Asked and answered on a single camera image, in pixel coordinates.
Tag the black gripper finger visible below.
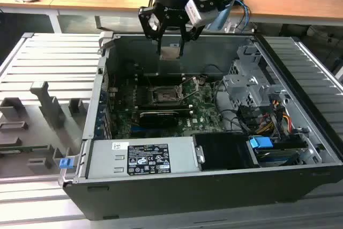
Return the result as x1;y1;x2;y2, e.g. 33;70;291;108
179;24;202;56
138;5;166;55

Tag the silver square CPU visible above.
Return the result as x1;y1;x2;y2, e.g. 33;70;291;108
159;46;181;61

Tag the black RAM slot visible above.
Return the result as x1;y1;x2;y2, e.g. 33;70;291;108
143;73;187;85
137;102;194;114

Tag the black CPU socket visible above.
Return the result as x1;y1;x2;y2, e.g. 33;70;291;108
151;85;179;105

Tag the silver metal drive cage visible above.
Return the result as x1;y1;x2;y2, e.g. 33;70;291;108
221;45;289;112

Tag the green motherboard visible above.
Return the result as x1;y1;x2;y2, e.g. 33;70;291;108
107;75;226;140

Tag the black graphics card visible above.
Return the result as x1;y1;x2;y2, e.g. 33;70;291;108
138;110;180;128

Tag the black plastic fan shroud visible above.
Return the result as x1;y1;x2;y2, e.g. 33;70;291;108
192;132;260;172

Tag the blue disk carrier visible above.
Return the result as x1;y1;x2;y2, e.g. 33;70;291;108
248;137;274;150

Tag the grey parts rack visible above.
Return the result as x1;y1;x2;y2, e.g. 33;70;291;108
0;80;91;179

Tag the grey power supply unit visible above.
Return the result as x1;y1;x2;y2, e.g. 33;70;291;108
86;136;202;179

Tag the blue case latch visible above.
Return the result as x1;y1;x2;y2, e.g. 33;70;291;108
59;158;74;171

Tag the open black PC case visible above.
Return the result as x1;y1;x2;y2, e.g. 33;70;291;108
58;32;343;221

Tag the green RAM stick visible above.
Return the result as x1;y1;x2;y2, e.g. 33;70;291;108
0;145;49;153

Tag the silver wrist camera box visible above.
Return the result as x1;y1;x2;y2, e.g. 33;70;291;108
184;0;219;28

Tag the thin black wire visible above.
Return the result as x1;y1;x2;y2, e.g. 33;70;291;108
203;63;225;75

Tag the grey plastic case handle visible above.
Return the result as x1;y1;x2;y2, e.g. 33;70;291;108
98;31;115;56

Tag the blue cable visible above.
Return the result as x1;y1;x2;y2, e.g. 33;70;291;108
235;0;252;33

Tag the orange yellow red wire bundle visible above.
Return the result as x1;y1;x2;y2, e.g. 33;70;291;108
256;100;293;136

